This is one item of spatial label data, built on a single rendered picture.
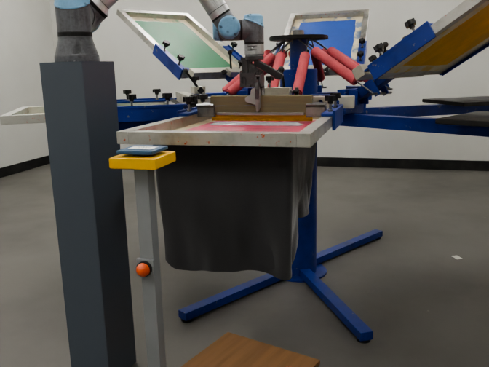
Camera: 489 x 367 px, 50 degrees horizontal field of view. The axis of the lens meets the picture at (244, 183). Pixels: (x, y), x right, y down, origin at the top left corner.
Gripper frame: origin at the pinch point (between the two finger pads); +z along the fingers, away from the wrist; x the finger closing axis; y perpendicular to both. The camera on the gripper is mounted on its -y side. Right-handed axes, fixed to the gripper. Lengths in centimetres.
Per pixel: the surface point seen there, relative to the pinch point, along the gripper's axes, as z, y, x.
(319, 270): 100, -12, -85
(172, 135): 3, 11, 61
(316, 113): 1.8, -22.2, 2.8
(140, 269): 35, 12, 84
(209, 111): 1.0, 20.4, 2.8
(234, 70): -14, 42, -106
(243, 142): 4, -10, 61
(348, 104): 0.1, -32.2, -21.0
